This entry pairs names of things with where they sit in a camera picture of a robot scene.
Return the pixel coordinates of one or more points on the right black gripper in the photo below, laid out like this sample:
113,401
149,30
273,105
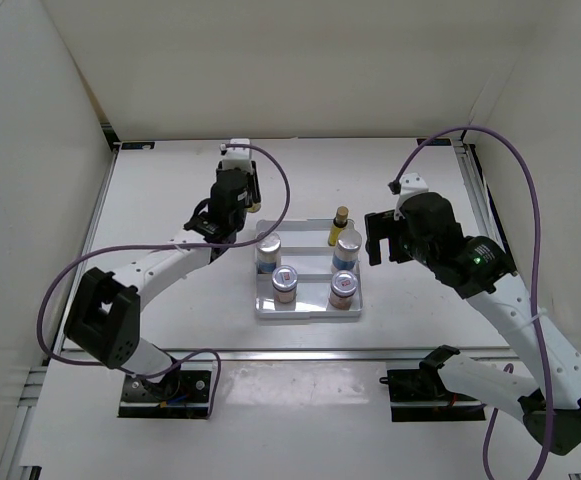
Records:
383,225

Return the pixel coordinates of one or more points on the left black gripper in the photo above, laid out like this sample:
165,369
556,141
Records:
255,186

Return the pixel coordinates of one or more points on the yellow label sauce bottle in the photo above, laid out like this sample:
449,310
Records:
256,206
339,223

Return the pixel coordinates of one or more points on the blue label shaker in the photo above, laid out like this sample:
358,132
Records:
268,253
346,250

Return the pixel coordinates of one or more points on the white lid jar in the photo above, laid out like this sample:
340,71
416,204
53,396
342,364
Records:
284,281
343,287

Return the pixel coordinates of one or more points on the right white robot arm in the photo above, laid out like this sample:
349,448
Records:
548,403

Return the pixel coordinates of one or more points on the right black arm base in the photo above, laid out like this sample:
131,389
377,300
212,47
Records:
418,395

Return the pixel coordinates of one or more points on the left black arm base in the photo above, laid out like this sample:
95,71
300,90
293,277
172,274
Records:
189,396

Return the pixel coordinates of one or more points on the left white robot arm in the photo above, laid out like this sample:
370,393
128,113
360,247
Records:
104,317

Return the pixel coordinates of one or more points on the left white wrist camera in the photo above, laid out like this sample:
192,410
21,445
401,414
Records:
235,154

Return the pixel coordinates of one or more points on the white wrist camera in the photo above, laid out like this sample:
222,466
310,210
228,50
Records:
406,187
235,154

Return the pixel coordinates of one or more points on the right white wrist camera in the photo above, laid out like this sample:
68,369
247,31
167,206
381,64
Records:
406,187

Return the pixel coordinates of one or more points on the aluminium right rail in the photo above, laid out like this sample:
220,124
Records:
482,202

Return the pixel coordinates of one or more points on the aluminium rail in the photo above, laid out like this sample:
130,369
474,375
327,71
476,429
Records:
488,353
61,292
482,202

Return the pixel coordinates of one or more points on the aluminium left rail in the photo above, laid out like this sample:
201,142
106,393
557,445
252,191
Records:
61,292

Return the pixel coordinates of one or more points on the aluminium front rail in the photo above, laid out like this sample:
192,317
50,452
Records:
488,353

